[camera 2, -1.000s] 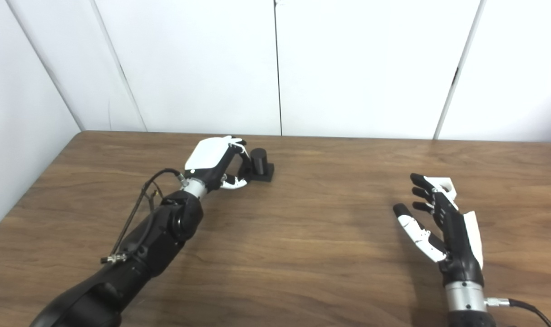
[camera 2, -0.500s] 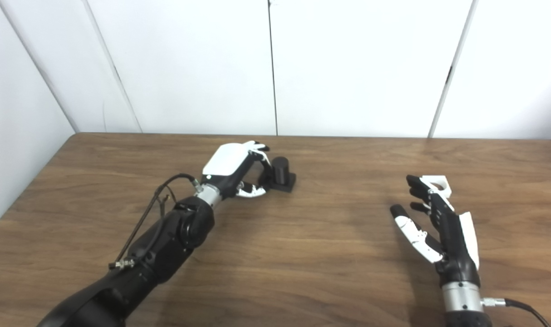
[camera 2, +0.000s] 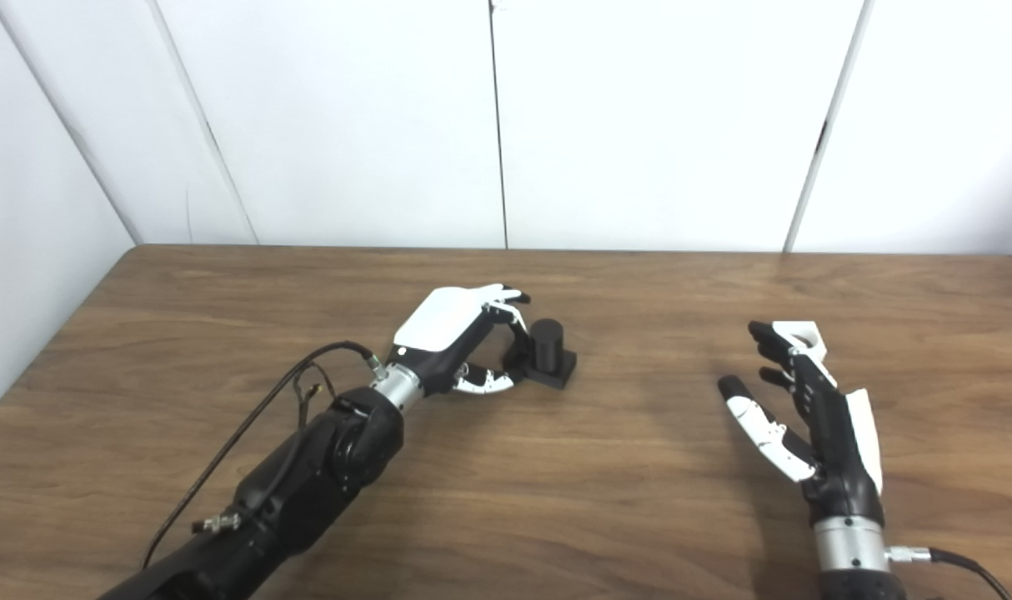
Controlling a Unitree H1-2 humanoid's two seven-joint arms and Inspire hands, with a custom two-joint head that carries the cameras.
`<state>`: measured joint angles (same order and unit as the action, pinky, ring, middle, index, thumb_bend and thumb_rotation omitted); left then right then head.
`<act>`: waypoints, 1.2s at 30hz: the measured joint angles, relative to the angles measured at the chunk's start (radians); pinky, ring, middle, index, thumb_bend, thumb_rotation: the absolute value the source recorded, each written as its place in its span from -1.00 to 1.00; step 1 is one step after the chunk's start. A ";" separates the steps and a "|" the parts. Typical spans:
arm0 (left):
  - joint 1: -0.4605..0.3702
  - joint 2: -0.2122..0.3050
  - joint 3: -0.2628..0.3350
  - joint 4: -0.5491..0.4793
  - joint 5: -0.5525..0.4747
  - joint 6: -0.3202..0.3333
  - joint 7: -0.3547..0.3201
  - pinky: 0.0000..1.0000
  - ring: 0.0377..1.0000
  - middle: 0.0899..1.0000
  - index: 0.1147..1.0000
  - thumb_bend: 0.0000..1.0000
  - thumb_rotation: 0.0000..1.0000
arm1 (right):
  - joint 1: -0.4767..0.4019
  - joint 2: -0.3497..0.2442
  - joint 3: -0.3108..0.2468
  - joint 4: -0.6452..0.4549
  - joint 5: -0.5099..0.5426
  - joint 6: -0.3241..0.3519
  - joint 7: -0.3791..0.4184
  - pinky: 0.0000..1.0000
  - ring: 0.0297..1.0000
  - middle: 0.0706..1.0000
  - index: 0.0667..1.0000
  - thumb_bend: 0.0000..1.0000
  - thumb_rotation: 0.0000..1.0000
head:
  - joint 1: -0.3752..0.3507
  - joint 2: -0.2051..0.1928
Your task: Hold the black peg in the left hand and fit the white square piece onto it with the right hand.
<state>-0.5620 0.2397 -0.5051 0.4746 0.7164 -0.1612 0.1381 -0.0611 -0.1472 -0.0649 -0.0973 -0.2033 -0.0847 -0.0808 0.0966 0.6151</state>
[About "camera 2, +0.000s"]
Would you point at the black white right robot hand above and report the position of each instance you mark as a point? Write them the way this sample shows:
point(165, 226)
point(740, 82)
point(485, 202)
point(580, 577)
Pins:
point(839, 450)

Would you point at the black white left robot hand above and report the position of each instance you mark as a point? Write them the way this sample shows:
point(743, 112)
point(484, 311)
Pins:
point(439, 321)

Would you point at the black peg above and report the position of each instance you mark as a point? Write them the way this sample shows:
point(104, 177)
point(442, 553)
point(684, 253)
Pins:
point(548, 346)

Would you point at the white square piece with hole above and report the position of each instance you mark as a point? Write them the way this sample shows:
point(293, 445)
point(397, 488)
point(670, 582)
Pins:
point(814, 342)

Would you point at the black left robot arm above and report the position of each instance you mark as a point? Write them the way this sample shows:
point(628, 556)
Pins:
point(306, 492)

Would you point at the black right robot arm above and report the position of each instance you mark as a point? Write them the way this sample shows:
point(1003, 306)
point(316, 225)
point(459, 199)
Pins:
point(852, 558)

